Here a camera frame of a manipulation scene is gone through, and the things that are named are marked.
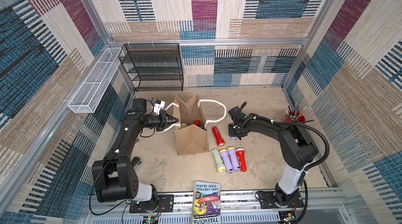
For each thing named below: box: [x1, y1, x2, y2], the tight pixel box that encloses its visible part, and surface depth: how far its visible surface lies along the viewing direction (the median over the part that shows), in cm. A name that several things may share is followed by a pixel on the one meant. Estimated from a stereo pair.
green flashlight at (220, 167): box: [211, 148, 227, 174], surface depth 85 cm
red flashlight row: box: [236, 147, 248, 173], surface depth 86 cm
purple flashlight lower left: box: [219, 148, 234, 174], surface depth 85 cm
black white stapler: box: [131, 156, 143, 174], surface depth 85 cm
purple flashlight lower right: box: [227, 146, 241, 172], surface depth 86 cm
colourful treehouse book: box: [192, 181, 221, 224], surface depth 73 cm
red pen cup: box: [283, 110, 306, 123], surface depth 93 cm
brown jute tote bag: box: [173, 94, 210, 156], surface depth 87 cm
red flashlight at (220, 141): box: [211, 126, 226, 148], surface depth 94 cm
